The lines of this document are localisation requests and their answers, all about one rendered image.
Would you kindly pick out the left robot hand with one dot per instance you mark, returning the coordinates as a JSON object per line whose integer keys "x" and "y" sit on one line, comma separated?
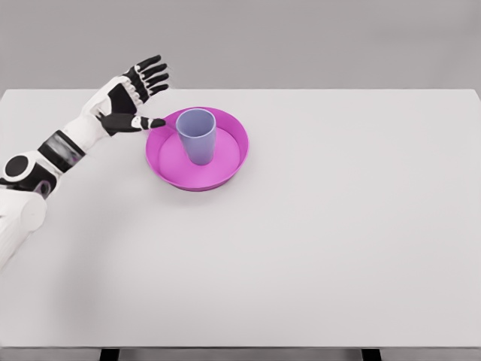
{"x": 119, "y": 98}

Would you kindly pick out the lavender plastic cup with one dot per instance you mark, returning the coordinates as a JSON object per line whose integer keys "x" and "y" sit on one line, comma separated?
{"x": 197, "y": 137}

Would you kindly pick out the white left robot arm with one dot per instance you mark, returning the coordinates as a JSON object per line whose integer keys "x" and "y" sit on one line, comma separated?
{"x": 41, "y": 161}

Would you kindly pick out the magenta round plate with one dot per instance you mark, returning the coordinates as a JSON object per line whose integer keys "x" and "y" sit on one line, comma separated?
{"x": 225, "y": 158}

